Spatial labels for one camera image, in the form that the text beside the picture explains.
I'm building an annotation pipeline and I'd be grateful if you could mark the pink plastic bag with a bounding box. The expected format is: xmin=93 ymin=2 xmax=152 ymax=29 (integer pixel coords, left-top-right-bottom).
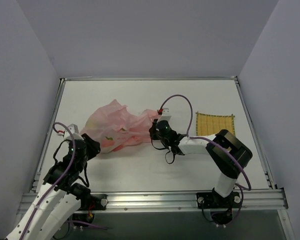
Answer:
xmin=80 ymin=99 xmax=159 ymax=154

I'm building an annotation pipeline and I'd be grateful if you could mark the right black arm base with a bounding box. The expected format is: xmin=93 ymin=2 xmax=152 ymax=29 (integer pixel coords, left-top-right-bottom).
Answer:
xmin=196 ymin=190 xmax=243 ymax=228

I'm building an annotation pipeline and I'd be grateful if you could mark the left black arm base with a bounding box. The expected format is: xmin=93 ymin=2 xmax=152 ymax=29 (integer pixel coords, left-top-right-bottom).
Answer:
xmin=71 ymin=194 xmax=108 ymax=228

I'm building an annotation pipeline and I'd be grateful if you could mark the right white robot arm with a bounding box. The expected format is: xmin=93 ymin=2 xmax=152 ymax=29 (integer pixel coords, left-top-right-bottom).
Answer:
xmin=149 ymin=119 xmax=253 ymax=207

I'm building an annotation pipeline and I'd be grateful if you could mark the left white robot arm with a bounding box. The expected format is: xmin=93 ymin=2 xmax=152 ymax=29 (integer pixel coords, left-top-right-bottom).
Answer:
xmin=5 ymin=133 xmax=101 ymax=240

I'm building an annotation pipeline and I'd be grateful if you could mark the yellow bamboo mat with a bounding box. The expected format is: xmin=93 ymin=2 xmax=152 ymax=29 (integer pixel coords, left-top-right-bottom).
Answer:
xmin=196 ymin=112 xmax=236 ymax=136

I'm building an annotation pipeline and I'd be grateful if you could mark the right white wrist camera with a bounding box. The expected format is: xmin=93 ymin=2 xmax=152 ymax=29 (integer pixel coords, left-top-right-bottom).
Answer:
xmin=157 ymin=107 xmax=172 ymax=122

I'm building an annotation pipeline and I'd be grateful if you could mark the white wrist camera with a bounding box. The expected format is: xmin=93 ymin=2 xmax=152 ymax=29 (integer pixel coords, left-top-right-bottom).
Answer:
xmin=56 ymin=123 xmax=82 ymax=141
xmin=157 ymin=107 xmax=172 ymax=122

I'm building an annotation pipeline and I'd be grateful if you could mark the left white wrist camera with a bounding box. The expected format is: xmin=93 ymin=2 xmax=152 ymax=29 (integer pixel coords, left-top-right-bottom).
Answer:
xmin=56 ymin=123 xmax=82 ymax=141

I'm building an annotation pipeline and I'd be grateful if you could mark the aluminium front rail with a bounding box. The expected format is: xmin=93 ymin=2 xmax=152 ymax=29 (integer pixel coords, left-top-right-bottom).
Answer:
xmin=16 ymin=188 xmax=289 ymax=213

